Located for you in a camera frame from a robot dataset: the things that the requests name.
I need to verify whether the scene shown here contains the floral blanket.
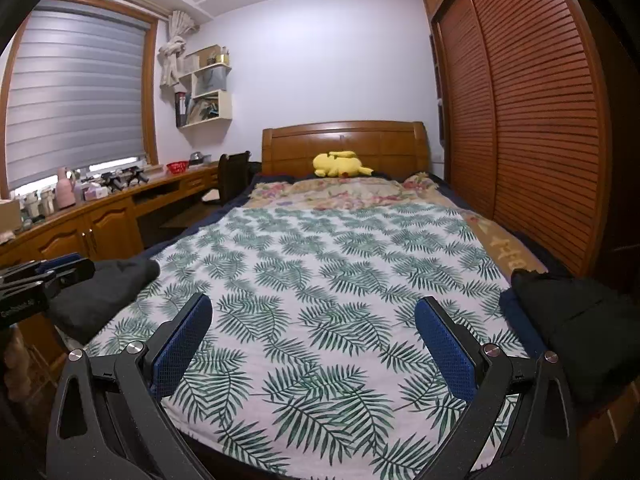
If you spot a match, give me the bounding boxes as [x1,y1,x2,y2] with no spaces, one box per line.
[245,172,548,286]

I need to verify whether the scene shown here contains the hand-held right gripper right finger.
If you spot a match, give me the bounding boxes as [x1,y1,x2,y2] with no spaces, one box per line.
[414,296,581,480]

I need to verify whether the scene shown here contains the dark chair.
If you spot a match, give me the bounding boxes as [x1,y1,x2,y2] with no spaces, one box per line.
[202,151,252,206]

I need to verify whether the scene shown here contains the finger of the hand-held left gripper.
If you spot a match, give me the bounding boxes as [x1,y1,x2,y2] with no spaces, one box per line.
[40,254,82,270]
[50,259,96,288]

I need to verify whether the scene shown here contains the cluster of small bottles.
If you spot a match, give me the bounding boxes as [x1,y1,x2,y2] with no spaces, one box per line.
[20,190,57,222]

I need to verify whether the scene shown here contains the pile of black clothes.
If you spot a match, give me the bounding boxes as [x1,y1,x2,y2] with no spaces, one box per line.
[510,268,640,406]

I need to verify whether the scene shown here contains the leaf print blanket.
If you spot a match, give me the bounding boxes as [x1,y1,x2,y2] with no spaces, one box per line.
[82,205,546,480]

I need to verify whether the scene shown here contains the tied beige curtain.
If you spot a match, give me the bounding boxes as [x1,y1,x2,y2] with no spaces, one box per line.
[159,10,201,88]

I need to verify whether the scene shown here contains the wooden desk with cabinets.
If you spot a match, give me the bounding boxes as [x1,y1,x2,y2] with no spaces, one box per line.
[0,160,223,271]

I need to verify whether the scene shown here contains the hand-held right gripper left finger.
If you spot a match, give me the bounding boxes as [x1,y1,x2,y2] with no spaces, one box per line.
[46,292,213,480]

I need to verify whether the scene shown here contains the black zip jacket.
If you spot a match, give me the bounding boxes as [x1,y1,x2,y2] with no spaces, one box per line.
[47,257,162,346]

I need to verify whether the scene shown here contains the yellow plush toy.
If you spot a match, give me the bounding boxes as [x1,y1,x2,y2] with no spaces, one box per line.
[312,150,375,179]

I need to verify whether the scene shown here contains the pink thermos jug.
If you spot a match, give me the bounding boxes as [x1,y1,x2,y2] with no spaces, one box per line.
[55,167,77,210]

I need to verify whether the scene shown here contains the white wall shelf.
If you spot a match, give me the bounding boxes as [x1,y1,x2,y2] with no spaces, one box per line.
[175,45,234,128]

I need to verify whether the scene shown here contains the wooden louvred wardrobe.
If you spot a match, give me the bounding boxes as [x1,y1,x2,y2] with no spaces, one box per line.
[420,0,640,291]

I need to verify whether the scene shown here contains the person's left hand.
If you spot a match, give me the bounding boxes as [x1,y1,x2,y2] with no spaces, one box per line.
[0,331,32,403]

